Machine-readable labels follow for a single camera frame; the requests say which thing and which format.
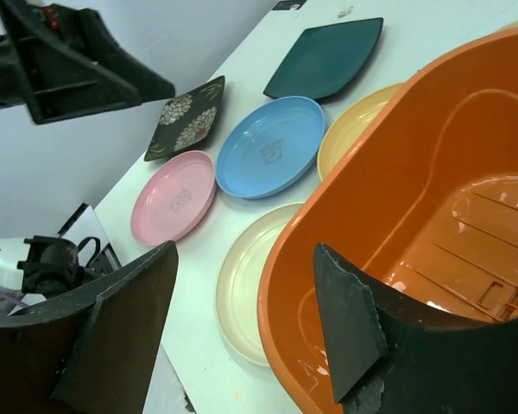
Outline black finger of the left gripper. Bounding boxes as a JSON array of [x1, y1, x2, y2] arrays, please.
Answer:
[[0, 1, 175, 124]]

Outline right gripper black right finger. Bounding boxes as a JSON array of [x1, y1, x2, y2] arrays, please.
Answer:
[[313, 244, 518, 413]]

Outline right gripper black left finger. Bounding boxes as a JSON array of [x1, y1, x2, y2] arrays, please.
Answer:
[[0, 241, 179, 413]]

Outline black floral square plate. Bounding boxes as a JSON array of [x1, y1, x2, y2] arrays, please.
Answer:
[[143, 76, 225, 162]]

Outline cream round plate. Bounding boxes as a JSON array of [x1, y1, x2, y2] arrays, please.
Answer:
[[215, 203, 302, 367]]

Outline pink round plate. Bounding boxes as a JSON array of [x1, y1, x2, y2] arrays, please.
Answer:
[[130, 150, 217, 247]]

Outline light blue round plate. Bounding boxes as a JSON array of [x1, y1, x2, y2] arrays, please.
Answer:
[[216, 96, 326, 199]]

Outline peach round plate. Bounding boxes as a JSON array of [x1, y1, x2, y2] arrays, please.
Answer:
[[317, 83, 404, 180]]

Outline dark teal square plate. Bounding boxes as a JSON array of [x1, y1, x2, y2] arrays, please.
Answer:
[[263, 17, 384, 100]]

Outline orange plastic bin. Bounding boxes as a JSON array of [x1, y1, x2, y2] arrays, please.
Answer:
[[257, 28, 518, 413]]

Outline black logo sticker left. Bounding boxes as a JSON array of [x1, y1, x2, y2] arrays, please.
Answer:
[[272, 0, 306, 11]]

